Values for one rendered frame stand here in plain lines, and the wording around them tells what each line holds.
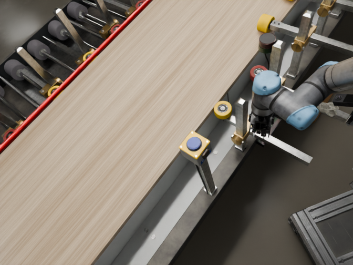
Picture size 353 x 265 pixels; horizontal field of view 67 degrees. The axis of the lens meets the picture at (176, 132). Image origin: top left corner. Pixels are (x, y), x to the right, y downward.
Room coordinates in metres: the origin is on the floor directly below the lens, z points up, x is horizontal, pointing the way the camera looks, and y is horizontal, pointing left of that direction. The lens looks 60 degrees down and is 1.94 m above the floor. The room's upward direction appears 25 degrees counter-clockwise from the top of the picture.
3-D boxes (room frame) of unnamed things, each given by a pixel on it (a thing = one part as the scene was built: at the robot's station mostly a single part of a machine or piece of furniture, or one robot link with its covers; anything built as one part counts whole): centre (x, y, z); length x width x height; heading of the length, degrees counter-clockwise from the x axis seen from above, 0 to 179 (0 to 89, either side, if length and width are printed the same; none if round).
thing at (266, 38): (0.64, -0.45, 1.06); 0.06 x 0.06 x 0.22; 30
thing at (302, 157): (0.43, -0.33, 0.84); 0.43 x 0.03 x 0.04; 30
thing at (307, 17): (0.72, -0.69, 0.86); 0.03 x 0.03 x 0.48; 30
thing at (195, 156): (0.34, -0.03, 1.18); 0.07 x 0.07 x 0.08; 30
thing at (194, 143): (0.34, -0.03, 1.22); 0.04 x 0.04 x 0.02
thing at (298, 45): (0.73, -0.71, 0.95); 0.13 x 0.06 x 0.05; 120
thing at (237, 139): (0.48, -0.28, 0.84); 0.13 x 0.06 x 0.05; 120
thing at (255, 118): (0.39, -0.29, 1.09); 0.09 x 0.08 x 0.12; 143
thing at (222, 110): (0.60, -0.23, 0.85); 0.08 x 0.08 x 0.11
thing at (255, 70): (0.69, -0.47, 0.85); 0.08 x 0.08 x 0.11
